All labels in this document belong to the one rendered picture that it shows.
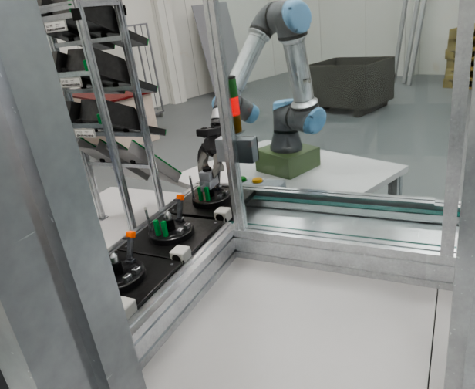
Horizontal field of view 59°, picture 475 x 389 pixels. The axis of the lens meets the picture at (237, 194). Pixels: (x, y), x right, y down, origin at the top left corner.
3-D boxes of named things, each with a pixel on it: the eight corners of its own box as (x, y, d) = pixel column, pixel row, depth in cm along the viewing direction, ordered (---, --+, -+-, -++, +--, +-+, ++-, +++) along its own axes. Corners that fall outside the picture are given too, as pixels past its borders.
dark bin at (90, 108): (142, 133, 166) (144, 114, 165) (165, 136, 158) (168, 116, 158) (78, 121, 143) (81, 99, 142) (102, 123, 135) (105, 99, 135)
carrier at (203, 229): (163, 218, 147) (156, 185, 142) (224, 226, 137) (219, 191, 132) (118, 255, 128) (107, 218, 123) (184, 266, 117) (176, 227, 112)
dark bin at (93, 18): (123, 48, 153) (126, 27, 153) (147, 45, 145) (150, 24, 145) (50, 18, 130) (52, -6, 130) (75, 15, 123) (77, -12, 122)
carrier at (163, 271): (117, 255, 128) (106, 218, 123) (183, 267, 117) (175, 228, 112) (54, 305, 108) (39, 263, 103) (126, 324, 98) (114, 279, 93)
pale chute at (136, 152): (155, 179, 175) (159, 169, 176) (177, 183, 167) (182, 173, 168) (104, 147, 153) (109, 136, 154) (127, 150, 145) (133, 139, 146)
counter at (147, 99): (102, 124, 774) (92, 85, 746) (162, 139, 623) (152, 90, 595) (65, 134, 735) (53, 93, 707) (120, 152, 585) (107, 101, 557)
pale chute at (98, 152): (126, 177, 182) (130, 167, 183) (147, 180, 174) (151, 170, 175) (74, 147, 160) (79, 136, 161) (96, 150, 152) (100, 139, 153)
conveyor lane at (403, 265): (204, 210, 171) (200, 187, 167) (432, 234, 134) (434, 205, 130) (163, 245, 148) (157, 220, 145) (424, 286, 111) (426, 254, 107)
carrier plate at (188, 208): (200, 189, 168) (200, 184, 167) (256, 194, 157) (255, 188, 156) (166, 217, 149) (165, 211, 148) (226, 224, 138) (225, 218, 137)
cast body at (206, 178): (208, 181, 154) (205, 164, 151) (219, 182, 152) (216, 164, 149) (197, 191, 147) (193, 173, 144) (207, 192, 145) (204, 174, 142)
